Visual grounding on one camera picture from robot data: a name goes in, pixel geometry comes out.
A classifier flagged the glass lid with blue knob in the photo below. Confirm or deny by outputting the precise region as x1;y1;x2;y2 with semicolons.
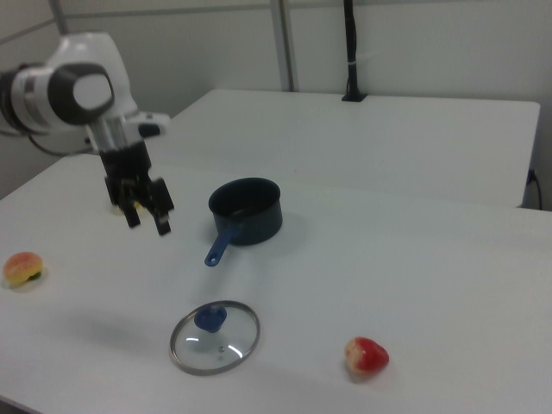
168;299;261;376

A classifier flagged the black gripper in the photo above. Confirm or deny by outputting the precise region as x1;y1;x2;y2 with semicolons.
99;144;176;237

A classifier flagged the black cable at table edge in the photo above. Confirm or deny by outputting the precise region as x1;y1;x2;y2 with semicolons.
526;168;545;211

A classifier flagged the dark pot with blue handle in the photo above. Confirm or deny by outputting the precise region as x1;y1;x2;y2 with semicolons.
204;176;285;268

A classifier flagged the black cable with metal connector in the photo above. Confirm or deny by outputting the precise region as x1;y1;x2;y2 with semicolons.
0;127;94;157

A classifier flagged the orange toy peach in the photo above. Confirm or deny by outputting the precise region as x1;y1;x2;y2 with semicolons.
2;252;45;289

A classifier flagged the black camera pole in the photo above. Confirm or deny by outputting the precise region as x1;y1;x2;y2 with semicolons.
342;0;368;104

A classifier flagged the red toy strawberry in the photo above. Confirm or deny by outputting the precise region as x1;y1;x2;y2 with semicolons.
343;336;390;375

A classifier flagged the yellow toy melon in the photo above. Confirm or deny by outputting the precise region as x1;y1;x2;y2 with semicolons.
111;201;146;216

